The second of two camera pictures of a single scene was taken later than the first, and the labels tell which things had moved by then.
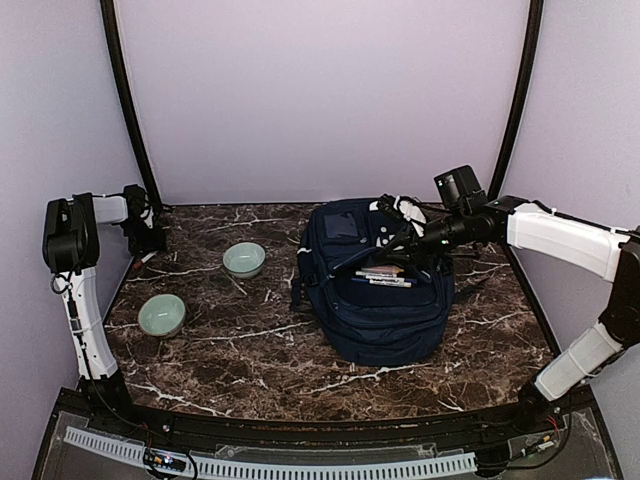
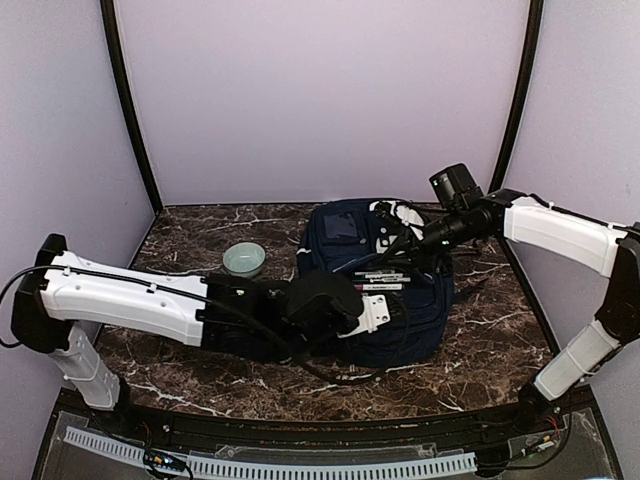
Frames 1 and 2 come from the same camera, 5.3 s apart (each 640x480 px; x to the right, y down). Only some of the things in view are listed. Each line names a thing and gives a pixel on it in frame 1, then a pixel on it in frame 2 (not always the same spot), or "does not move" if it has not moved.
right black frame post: x=528 y=72 does not move
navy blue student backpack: x=372 y=305 does not move
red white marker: x=143 y=260 -> x=378 y=287
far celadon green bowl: x=244 y=259 does not move
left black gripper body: x=140 y=238 -> x=294 y=352
